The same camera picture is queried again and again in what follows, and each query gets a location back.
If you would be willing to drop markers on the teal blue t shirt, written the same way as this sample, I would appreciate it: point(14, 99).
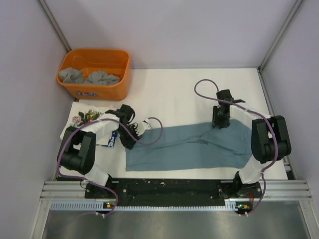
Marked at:
point(194, 146)

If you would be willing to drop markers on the aluminium frame rail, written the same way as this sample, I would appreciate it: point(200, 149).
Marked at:
point(276, 190)

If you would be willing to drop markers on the light blue cable duct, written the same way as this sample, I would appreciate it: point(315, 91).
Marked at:
point(102, 206)

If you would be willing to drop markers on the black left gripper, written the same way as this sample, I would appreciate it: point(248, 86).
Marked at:
point(129, 143)

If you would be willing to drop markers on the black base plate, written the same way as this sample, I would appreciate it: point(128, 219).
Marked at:
point(171, 192)

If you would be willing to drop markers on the white floral folded t shirt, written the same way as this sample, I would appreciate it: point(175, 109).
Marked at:
point(82, 113)

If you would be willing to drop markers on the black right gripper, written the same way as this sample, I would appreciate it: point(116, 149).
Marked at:
point(215, 121)

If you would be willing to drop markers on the grey t shirt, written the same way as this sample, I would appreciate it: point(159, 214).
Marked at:
point(74, 76)

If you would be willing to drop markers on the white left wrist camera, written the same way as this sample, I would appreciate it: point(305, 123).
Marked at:
point(143, 126)

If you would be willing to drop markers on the orange plastic laundry basket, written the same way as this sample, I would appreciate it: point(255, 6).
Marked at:
point(88, 60)

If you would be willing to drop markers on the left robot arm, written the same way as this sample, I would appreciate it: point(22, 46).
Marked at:
point(78, 148)

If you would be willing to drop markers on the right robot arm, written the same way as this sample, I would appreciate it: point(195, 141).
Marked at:
point(270, 140)

